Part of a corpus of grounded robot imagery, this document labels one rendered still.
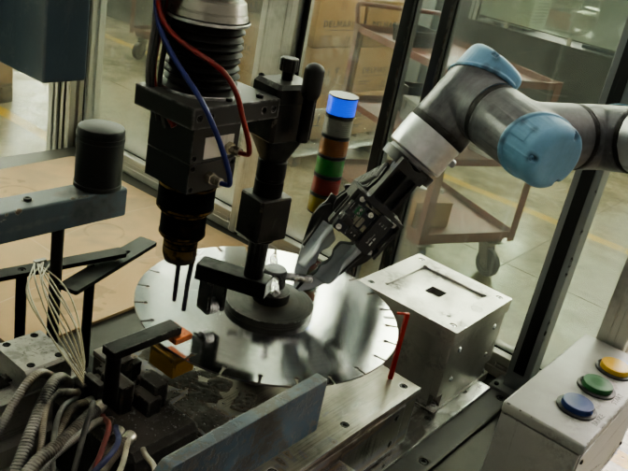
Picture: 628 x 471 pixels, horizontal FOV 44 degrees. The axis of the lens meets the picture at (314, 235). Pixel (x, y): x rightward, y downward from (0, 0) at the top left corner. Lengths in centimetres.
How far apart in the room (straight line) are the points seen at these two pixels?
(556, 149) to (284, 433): 39
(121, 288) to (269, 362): 55
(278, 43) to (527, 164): 77
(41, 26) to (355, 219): 39
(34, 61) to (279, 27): 75
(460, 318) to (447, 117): 37
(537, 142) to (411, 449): 50
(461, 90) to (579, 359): 46
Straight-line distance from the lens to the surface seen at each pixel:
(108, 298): 135
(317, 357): 90
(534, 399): 105
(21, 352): 97
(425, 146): 90
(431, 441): 116
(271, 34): 150
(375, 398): 104
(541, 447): 103
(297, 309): 96
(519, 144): 83
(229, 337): 91
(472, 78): 91
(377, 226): 90
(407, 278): 125
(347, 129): 118
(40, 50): 80
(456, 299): 123
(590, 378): 112
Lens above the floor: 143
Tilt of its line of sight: 24 degrees down
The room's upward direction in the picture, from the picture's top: 11 degrees clockwise
